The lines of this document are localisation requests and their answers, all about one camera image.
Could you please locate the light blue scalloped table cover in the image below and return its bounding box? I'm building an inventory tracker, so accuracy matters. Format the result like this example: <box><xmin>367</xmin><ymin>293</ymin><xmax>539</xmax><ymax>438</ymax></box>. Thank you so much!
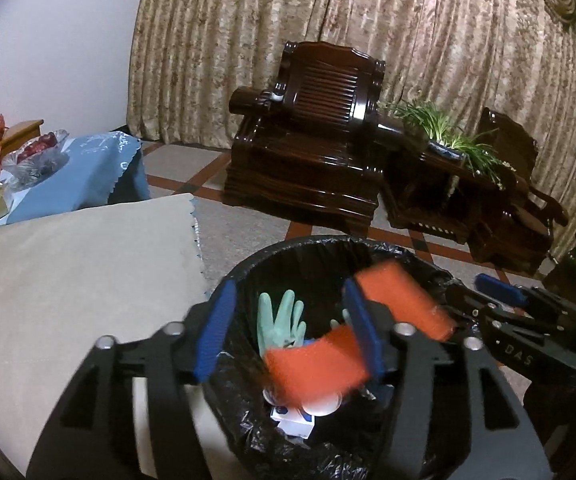
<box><xmin>187</xmin><ymin>196</ymin><xmax>205</xmax><ymax>274</ymax></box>

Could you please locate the low wooden cabinet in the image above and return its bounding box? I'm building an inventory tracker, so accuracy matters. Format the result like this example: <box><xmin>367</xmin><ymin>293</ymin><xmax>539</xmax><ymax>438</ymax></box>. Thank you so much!
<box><xmin>0</xmin><ymin>119</ymin><xmax>45</xmax><ymax>161</ymax></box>

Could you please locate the white and blue carton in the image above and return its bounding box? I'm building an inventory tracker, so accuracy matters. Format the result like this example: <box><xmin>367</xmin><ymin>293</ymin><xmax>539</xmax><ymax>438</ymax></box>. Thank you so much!
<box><xmin>269</xmin><ymin>402</ymin><xmax>317</xmax><ymax>444</ymax></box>

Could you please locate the white paper cup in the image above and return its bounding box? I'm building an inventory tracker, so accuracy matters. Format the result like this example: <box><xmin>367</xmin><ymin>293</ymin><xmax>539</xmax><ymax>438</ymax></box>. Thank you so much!
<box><xmin>302</xmin><ymin>392</ymin><xmax>343</xmax><ymax>417</ymax></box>

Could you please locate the orange foam fruit net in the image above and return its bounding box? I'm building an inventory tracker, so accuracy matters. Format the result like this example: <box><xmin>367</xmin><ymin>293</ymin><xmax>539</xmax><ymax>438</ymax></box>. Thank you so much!
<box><xmin>263</xmin><ymin>325</ymin><xmax>371</xmax><ymax>407</ymax></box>
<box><xmin>355</xmin><ymin>260</ymin><xmax>457</xmax><ymax>344</ymax></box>

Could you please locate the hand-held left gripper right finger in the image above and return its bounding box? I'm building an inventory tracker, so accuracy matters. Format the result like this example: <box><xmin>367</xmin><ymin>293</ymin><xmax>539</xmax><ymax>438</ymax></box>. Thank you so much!
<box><xmin>343</xmin><ymin>278</ymin><xmax>553</xmax><ymax>480</ymax></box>

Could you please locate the beige patterned curtain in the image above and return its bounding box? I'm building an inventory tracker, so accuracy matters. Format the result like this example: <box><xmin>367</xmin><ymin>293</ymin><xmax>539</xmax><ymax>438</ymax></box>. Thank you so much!
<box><xmin>127</xmin><ymin>0</ymin><xmax>576</xmax><ymax>261</ymax></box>

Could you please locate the glass fruit bowl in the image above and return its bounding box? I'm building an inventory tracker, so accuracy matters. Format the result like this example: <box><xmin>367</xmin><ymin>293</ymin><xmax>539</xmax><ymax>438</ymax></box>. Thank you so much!
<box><xmin>0</xmin><ymin>130</ymin><xmax>71</xmax><ymax>187</ymax></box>

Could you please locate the black trash bin with liner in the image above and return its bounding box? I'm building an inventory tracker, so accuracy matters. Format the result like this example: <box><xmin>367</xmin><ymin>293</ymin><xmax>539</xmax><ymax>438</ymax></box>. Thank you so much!
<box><xmin>202</xmin><ymin>234</ymin><xmax>478</xmax><ymax>480</ymax></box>

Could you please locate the dark wooden side table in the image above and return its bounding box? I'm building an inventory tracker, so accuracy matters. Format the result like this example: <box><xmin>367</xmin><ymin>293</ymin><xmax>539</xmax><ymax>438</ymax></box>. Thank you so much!
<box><xmin>383</xmin><ymin>125</ymin><xmax>528</xmax><ymax>247</ymax></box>

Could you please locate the green potted plant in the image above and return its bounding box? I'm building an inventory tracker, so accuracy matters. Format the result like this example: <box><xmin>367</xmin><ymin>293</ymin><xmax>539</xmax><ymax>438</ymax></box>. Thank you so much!
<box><xmin>385</xmin><ymin>100</ymin><xmax>512</xmax><ymax>192</ymax></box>

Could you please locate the dark wooden armchair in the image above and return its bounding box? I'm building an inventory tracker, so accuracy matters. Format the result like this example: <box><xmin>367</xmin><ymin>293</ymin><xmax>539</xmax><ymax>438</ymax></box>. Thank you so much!
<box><xmin>223</xmin><ymin>41</ymin><xmax>387</xmax><ymax>226</ymax></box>
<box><xmin>470</xmin><ymin>106</ymin><xmax>571</xmax><ymax>277</ymax></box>

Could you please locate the blue tablecloth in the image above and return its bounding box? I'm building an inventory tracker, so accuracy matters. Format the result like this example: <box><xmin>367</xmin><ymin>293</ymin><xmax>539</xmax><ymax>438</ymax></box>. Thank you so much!
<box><xmin>0</xmin><ymin>131</ymin><xmax>151</xmax><ymax>233</ymax></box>

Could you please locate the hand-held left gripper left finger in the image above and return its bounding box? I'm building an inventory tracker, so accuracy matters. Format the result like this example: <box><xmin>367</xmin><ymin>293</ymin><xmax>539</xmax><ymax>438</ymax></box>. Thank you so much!
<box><xmin>27</xmin><ymin>279</ymin><xmax>239</xmax><ymax>480</ymax></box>

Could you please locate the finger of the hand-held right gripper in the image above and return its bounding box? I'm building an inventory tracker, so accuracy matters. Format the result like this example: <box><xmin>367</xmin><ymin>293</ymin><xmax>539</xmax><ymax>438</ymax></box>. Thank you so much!
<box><xmin>474</xmin><ymin>274</ymin><xmax>576</xmax><ymax>322</ymax></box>
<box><xmin>442</xmin><ymin>284</ymin><xmax>507</xmax><ymax>329</ymax></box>

